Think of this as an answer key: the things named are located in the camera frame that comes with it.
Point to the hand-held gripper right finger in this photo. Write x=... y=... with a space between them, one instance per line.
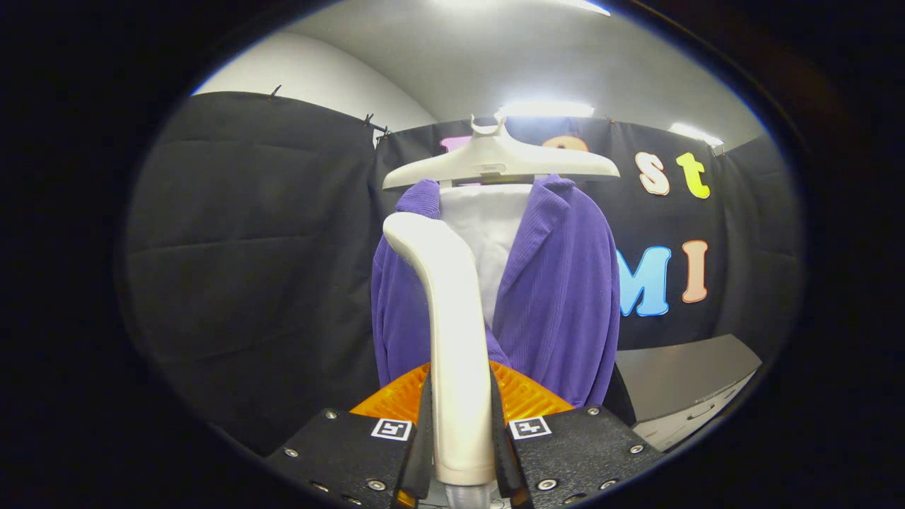
x=580 y=452

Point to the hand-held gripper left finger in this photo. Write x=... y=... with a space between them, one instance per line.
x=353 y=452

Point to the white plastic clothes hanger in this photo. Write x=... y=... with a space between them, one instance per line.
x=495 y=162

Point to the grey drawer cabinet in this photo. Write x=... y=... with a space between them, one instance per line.
x=686 y=367

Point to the black backdrop clip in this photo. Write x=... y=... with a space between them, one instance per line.
x=274 y=92
x=375 y=126

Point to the large ceiling light panel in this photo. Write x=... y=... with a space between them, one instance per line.
x=523 y=6

